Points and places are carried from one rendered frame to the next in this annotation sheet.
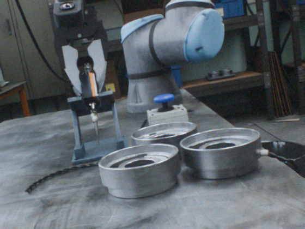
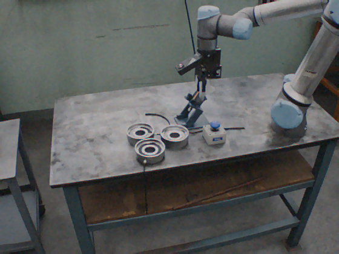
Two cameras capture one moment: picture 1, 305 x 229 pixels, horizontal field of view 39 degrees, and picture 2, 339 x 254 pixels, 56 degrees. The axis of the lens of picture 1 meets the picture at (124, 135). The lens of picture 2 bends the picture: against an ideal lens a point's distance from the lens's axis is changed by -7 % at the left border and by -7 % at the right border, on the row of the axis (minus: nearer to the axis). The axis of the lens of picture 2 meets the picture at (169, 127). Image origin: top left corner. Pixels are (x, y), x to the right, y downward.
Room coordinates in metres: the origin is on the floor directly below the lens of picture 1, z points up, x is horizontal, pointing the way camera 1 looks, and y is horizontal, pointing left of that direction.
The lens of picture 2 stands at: (0.36, -1.05, 1.57)
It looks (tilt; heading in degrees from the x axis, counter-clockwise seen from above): 34 degrees down; 74
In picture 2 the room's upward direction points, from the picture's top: straight up
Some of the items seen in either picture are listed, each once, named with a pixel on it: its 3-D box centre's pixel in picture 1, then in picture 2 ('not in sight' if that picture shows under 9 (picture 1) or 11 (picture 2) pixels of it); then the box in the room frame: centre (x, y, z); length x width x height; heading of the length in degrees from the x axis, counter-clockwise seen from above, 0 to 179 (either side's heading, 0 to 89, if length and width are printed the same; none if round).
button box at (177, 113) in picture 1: (167, 120); (215, 133); (0.81, -0.09, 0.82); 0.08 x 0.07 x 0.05; 179
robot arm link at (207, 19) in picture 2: not in sight; (208, 22); (0.81, 0.04, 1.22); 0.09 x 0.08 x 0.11; 135
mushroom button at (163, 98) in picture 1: (165, 107); (214, 128); (0.81, -0.09, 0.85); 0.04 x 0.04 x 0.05
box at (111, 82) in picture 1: (99, 80); not in sight; (4.24, 0.15, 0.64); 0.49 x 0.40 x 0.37; 94
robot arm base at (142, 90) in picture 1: (152, 88); (290, 117); (1.14, -0.10, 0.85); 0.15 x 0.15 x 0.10
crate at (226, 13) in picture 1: (211, 10); not in sight; (4.24, -1.04, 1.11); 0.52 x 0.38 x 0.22; 89
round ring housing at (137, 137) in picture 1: (165, 142); (174, 136); (0.66, -0.06, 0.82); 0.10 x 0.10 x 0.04
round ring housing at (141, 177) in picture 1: (140, 170); (140, 134); (0.54, -0.01, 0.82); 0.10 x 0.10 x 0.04
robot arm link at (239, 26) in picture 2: not in sight; (236, 26); (0.89, -0.01, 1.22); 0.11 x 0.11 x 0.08; 45
